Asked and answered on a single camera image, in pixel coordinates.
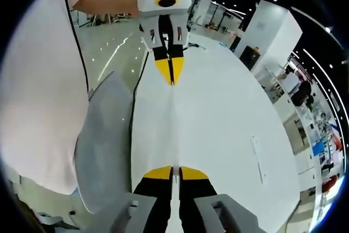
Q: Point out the grey mesh office chair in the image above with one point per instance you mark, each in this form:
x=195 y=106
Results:
x=106 y=140

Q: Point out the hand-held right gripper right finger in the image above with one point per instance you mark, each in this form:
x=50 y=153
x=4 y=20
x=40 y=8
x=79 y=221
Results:
x=201 y=200

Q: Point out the blue box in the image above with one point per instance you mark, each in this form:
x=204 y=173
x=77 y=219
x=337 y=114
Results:
x=318 y=148

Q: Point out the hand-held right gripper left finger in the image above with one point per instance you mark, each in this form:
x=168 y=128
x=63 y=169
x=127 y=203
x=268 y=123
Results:
x=147 y=197

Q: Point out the white square pillar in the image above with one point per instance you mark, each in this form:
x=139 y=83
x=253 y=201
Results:
x=270 y=31

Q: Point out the person in white shirt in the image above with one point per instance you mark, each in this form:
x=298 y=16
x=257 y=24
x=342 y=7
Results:
x=38 y=85

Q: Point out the black cabinet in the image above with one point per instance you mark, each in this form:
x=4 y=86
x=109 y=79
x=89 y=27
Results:
x=249 y=56

